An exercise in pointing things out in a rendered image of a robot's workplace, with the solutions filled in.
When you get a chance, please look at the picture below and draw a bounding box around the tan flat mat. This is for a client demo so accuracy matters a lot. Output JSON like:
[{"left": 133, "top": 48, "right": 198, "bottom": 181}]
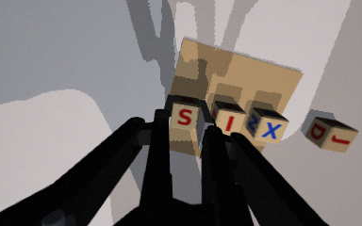
[{"left": 169, "top": 39, "right": 304, "bottom": 157}]

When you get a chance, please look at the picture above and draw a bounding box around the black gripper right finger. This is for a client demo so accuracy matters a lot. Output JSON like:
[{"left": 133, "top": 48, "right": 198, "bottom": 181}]
[{"left": 196, "top": 100, "right": 330, "bottom": 226}]

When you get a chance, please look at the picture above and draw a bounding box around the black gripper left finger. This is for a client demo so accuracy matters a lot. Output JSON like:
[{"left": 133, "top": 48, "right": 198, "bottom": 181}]
[{"left": 0, "top": 94, "right": 174, "bottom": 226}]

